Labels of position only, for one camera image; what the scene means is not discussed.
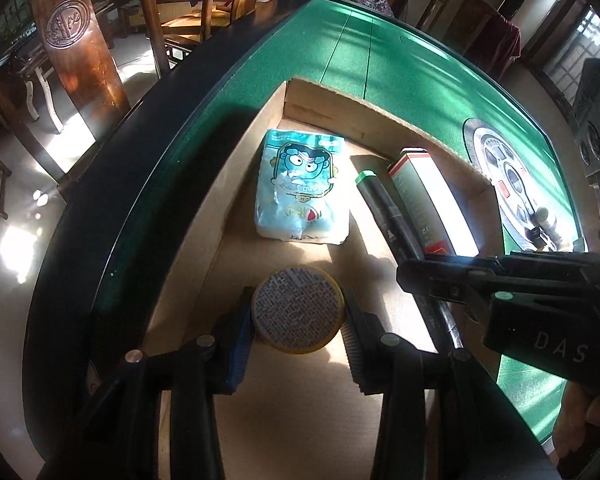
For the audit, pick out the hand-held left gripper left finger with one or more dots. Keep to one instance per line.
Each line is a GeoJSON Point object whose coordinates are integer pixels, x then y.
{"type": "Point", "coordinates": [241, 350]}

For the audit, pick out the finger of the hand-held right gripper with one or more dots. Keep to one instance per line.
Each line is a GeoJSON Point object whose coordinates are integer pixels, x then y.
{"type": "Point", "coordinates": [445, 275]}

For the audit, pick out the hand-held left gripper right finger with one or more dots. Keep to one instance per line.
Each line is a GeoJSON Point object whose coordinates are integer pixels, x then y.
{"type": "Point", "coordinates": [362, 355]}

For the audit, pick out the round yellow tin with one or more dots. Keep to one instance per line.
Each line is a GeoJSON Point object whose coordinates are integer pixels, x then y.
{"type": "Point", "coordinates": [295, 310]}

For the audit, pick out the cardboard box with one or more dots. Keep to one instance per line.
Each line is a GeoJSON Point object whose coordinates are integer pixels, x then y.
{"type": "Point", "coordinates": [290, 410]}

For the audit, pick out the black marker green cap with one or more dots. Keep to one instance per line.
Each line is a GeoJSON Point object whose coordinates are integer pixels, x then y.
{"type": "Point", "coordinates": [385, 210]}

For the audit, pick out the person's right hand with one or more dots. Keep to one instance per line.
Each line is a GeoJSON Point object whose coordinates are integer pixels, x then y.
{"type": "Point", "coordinates": [597, 412]}

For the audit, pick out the red white carton box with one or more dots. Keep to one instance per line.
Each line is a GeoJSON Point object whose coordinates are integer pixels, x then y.
{"type": "Point", "coordinates": [425, 195]}

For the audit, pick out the black glossy rectangular case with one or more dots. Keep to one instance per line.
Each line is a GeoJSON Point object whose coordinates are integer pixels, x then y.
{"type": "Point", "coordinates": [536, 237]}

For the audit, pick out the white plastic bottle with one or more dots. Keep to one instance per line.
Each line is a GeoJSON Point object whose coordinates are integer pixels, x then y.
{"type": "Point", "coordinates": [547, 220]}

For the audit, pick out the round metal control panel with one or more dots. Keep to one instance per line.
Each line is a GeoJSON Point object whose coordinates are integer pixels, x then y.
{"type": "Point", "coordinates": [485, 150]}

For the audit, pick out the blue cartoon tissue pack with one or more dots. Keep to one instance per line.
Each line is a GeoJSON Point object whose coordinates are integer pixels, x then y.
{"type": "Point", "coordinates": [300, 185]}

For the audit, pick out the wooden chair dark red cloth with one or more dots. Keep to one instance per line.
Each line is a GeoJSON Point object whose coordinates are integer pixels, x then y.
{"type": "Point", "coordinates": [490, 35]}

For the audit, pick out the lattice window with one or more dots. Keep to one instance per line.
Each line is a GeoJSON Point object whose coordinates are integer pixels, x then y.
{"type": "Point", "coordinates": [592, 45]}

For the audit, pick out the plain wooden chair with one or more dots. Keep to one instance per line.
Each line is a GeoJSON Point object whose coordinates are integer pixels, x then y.
{"type": "Point", "coordinates": [230, 5]}

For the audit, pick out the carved back wooden chair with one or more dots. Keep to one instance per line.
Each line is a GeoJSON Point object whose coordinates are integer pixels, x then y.
{"type": "Point", "coordinates": [75, 45]}

